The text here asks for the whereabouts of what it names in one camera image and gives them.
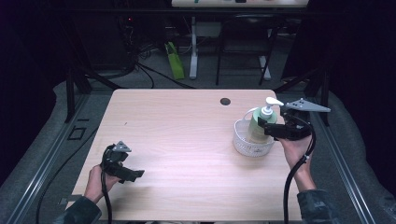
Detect person's left hand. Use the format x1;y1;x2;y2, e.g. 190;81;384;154
84;163;121;204

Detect white perforated plastic basket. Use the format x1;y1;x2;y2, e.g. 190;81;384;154
233;106;276;158

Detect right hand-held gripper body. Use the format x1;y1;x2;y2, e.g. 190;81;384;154
278;97;332;142

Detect black metal frame stand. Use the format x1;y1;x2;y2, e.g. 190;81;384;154
273;65;332;127
64;63;125;124

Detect person's right hand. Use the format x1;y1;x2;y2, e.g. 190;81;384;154
277;133;314;183

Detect white-legged background desk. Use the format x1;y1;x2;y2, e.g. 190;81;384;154
171;0;310;82

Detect green pump soap bottle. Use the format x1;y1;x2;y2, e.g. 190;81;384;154
247;96;285;145

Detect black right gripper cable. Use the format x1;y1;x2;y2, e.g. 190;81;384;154
282;114;318;224

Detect green bottle on floor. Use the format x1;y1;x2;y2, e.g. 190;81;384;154
164;41;187;80

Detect bundle of black floor cables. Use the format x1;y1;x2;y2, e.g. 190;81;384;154
122;18;198;91

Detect black floor cable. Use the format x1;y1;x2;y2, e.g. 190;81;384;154
35;126;100;224

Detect black metal chair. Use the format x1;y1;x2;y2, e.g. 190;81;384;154
215;12;278;87

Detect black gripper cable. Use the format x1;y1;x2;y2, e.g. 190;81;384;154
100;146;114;224
282;114;318;224

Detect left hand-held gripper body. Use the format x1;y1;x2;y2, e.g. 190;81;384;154
100;140;133;177

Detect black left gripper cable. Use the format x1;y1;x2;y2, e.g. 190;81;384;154
100;146;114;224

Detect aluminium floor rail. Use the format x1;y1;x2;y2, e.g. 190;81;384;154
6;92;92;224
306;92;378;224

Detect dark equipment cabinet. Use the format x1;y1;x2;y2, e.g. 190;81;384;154
73;12;130;71

